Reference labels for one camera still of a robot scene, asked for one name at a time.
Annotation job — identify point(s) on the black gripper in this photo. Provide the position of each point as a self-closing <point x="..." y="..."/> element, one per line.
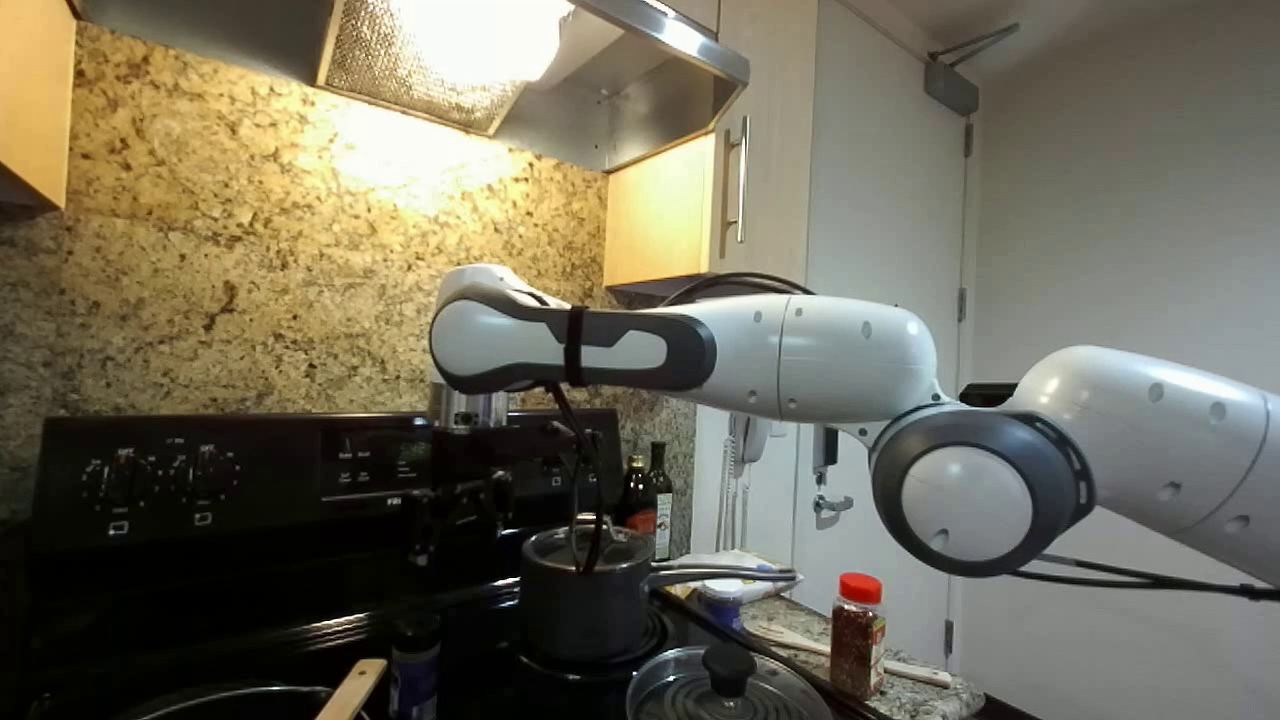
<point x="461" y="493"/>

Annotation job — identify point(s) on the spice bottle with orange lid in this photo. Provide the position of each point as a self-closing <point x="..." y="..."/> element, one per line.
<point x="857" y="637"/>

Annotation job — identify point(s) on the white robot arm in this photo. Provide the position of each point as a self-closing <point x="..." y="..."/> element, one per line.
<point x="971" y="488"/>

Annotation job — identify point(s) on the tall black pot rear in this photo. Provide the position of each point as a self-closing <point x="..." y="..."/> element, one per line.
<point x="584" y="593"/>

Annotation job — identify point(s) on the small blue-labelled dark bottle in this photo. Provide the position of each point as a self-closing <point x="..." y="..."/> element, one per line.
<point x="415" y="664"/>

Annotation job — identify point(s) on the dark glass bottle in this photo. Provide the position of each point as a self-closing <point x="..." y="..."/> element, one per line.
<point x="662" y="499"/>

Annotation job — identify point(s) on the glass pot lid black knob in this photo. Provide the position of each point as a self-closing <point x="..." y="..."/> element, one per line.
<point x="721" y="680"/>

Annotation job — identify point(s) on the black electric stove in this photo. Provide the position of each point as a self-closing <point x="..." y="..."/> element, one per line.
<point x="236" y="569"/>

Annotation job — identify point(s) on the steel range hood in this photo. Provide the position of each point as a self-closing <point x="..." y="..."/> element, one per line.
<point x="584" y="81"/>

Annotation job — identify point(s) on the white door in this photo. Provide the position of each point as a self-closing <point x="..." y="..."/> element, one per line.
<point x="886" y="222"/>

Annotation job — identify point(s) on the wooden spoon handle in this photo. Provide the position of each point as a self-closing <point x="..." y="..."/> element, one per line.
<point x="353" y="690"/>

